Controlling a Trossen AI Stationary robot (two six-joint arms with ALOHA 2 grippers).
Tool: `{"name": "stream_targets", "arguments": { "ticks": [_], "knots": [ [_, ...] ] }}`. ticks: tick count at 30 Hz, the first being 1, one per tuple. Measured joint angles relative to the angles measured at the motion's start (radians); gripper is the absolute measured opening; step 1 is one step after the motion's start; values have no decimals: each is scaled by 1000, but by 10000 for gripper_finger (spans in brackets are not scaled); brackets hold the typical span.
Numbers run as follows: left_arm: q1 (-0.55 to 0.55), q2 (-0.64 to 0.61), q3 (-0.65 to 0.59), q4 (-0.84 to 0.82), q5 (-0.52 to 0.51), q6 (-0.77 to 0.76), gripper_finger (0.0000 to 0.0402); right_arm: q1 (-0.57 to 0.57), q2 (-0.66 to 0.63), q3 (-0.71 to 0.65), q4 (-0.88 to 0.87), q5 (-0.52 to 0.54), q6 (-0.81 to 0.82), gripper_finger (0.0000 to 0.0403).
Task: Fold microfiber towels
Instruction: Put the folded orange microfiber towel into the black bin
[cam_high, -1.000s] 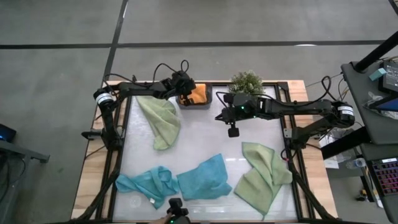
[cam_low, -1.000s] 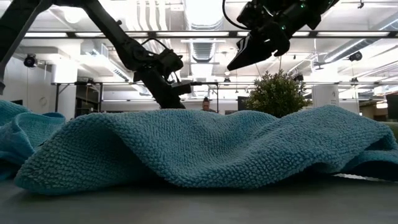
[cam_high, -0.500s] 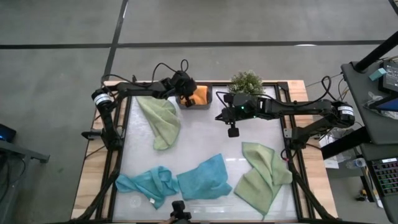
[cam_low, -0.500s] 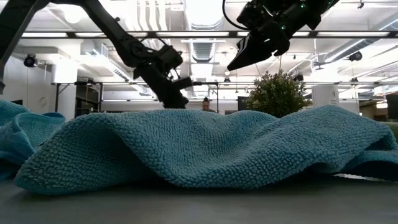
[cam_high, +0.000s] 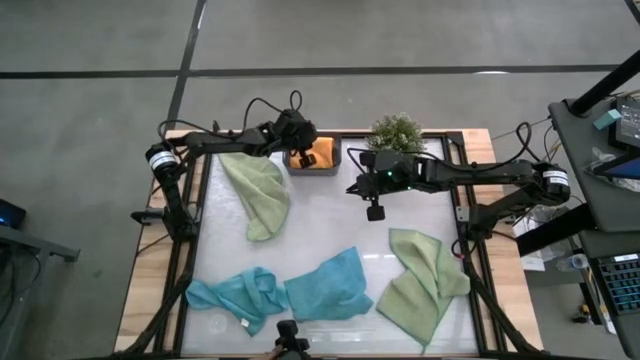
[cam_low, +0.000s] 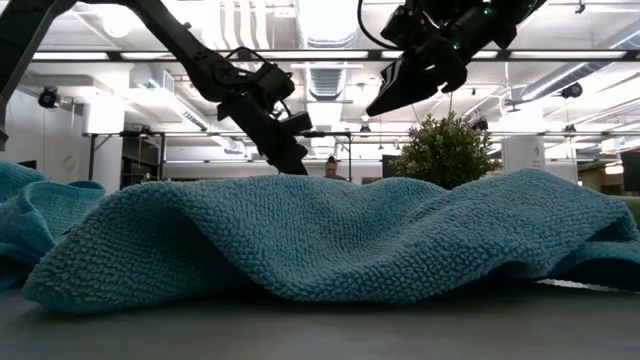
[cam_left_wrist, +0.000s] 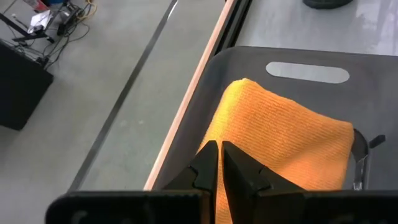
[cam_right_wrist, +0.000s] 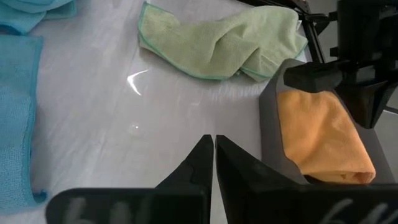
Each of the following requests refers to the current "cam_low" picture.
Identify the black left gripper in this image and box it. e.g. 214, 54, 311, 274
217, 91, 311, 177

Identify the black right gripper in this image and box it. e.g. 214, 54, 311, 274
366, 0, 501, 119

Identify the blue microfiber towel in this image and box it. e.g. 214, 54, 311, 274
22, 167, 640, 315

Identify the ceiling air vent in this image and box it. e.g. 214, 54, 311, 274
308, 67, 346, 101

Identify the person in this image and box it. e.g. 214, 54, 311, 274
323, 155, 349, 182

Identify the small green potted plant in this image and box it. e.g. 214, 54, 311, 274
392, 112, 503, 191

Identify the small dark background screen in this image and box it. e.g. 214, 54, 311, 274
382, 153, 400, 180

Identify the white column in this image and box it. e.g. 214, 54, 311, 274
501, 134, 547, 174

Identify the black hanging spotlight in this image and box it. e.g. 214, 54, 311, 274
559, 81, 584, 100

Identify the white translucent table mat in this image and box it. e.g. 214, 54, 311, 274
0, 279, 640, 360

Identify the black background monitor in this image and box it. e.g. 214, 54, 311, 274
619, 149, 640, 194

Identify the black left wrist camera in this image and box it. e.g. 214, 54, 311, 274
281, 111, 314, 135

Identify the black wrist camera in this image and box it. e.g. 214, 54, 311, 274
281, 111, 314, 135
380, 5, 426, 50

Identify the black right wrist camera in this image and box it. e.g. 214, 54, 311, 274
380, 5, 426, 50

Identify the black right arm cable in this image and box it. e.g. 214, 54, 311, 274
356, 0, 401, 51

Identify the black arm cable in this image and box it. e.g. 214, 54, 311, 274
356, 0, 401, 51
224, 46, 271, 66

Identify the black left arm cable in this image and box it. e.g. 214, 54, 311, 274
224, 46, 271, 66

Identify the black wall-mounted camera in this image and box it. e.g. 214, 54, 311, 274
37, 85, 62, 110

